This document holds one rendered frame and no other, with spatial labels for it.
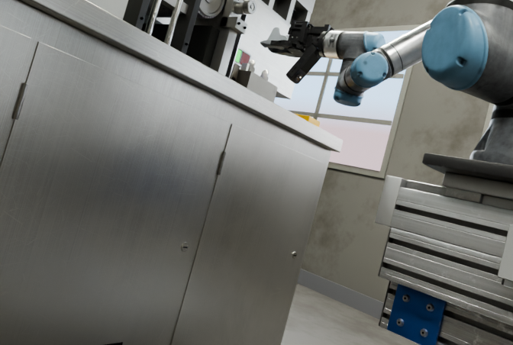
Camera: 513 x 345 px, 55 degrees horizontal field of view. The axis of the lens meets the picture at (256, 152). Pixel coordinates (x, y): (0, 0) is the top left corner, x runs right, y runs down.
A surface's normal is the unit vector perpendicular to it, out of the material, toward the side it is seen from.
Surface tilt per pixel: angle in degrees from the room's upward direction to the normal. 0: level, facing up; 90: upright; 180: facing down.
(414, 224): 90
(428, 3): 90
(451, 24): 98
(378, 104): 90
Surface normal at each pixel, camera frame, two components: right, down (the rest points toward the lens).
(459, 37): -0.93, -0.15
